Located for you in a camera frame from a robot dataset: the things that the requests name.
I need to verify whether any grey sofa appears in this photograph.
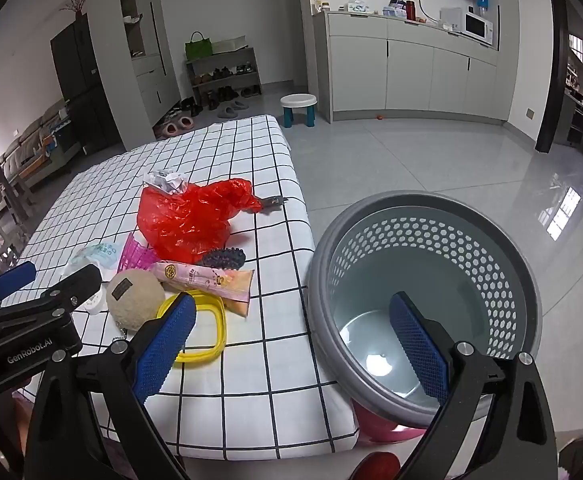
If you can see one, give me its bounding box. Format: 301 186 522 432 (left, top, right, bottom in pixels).
2 100 82 191

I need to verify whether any white wrapper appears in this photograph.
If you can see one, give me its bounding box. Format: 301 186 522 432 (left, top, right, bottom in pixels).
143 170 190 195

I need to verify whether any dark spiky ball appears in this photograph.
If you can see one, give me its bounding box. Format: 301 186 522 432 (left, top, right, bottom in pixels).
200 247 247 270

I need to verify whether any beige plush ball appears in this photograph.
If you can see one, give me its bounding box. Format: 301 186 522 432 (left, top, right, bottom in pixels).
106 269 166 333

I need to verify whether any grey perforated plastic basket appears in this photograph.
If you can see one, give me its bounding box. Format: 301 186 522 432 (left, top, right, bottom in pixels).
305 190 543 431

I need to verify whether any pink squeeze tube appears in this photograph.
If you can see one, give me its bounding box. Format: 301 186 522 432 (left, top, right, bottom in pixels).
149 260 255 317

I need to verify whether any red round object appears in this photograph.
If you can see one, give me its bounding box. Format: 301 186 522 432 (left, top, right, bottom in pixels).
360 452 402 480

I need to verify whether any small grey metal clip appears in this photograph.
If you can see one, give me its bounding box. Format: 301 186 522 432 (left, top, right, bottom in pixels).
259 195 287 215

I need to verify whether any yellow plastic ring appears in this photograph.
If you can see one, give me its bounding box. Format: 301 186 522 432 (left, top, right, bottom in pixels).
156 290 228 363

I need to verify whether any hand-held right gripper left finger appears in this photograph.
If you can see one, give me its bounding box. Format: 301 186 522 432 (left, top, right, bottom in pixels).
26 291 197 480

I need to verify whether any grey dining chair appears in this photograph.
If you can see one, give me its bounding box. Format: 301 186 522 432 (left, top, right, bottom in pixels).
0 176 40 261

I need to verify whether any pink plastic stool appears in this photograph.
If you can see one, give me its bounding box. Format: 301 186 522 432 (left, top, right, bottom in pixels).
351 395 429 446

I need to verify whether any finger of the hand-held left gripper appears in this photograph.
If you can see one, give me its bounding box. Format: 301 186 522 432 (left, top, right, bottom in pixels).
0 263 104 329
0 261 38 318

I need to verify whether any light blue wet wipes packet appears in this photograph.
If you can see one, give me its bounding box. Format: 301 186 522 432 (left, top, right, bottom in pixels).
62 242 125 317

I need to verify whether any black refrigerator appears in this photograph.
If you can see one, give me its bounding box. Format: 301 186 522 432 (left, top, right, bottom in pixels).
50 12 125 156

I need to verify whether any white stool with teal legs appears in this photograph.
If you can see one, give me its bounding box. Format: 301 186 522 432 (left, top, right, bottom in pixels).
280 93 318 129

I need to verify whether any grey shoe rack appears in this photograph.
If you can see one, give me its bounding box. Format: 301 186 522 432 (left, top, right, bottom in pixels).
185 47 263 111

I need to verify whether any row of shoes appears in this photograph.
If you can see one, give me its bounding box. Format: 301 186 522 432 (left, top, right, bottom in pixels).
194 62 260 101

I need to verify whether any white black-grid tablecloth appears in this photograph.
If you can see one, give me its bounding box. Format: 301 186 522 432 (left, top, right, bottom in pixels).
0 114 359 461

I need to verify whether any red plastic bag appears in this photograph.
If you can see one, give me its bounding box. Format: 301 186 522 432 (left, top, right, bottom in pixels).
138 178 266 265

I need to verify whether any grey cabinet counter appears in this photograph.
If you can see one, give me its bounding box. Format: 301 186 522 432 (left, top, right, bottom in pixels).
312 10 517 123

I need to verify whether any tall white shelf unit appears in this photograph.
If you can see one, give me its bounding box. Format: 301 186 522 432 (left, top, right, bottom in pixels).
118 0 182 126

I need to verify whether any pink mesh plastic cup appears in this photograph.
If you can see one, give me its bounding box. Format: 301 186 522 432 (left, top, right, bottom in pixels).
118 232 160 273

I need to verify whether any white microwave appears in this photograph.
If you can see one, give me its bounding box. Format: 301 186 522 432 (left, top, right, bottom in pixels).
460 5 496 43

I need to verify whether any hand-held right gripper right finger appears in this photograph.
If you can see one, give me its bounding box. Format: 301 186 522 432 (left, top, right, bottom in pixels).
389 291 558 480

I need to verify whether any green handbag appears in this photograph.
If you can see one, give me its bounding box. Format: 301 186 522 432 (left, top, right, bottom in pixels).
185 31 213 60

